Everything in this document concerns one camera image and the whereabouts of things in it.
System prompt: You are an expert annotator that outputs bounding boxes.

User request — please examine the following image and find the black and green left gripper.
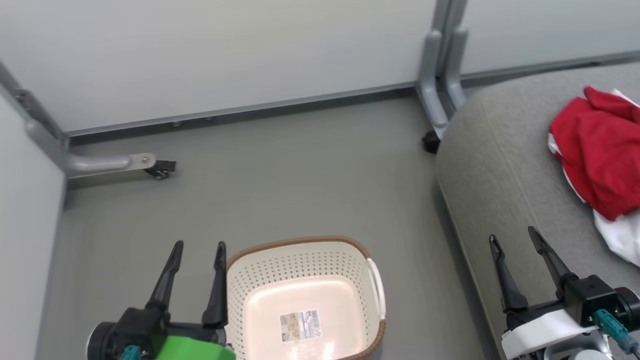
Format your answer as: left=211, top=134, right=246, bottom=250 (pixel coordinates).
left=84, top=240, right=237, bottom=360

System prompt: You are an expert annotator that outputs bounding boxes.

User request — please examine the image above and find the paper label sticker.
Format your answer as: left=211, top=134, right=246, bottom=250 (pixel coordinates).
left=278, top=309, right=324, bottom=344

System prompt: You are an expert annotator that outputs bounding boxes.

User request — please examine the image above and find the black caster wheel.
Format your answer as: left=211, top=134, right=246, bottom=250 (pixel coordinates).
left=143, top=159, right=177, bottom=181
left=421, top=129, right=441, bottom=155

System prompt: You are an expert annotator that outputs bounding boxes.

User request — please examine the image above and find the light grey fabric sofa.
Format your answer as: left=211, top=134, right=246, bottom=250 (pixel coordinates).
left=434, top=62, right=640, bottom=360

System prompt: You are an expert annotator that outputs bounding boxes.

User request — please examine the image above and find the grey partition support leg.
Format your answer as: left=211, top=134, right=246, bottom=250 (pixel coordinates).
left=416, top=29, right=450, bottom=142
left=442, top=24, right=471, bottom=115

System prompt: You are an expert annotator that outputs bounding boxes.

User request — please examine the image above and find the cream perforated laundry basket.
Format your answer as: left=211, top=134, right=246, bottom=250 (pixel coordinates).
left=225, top=235, right=387, bottom=360

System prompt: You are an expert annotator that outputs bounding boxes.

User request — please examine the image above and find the grey partition foot with bracket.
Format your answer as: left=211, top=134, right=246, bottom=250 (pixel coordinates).
left=24, top=119, right=157, bottom=179

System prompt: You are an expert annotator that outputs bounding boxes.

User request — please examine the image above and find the red and white garment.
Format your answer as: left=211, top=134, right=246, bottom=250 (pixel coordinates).
left=547, top=85, right=640, bottom=267

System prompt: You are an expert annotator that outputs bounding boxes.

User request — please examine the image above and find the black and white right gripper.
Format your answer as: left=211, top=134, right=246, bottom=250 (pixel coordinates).
left=488, top=225, right=640, bottom=360

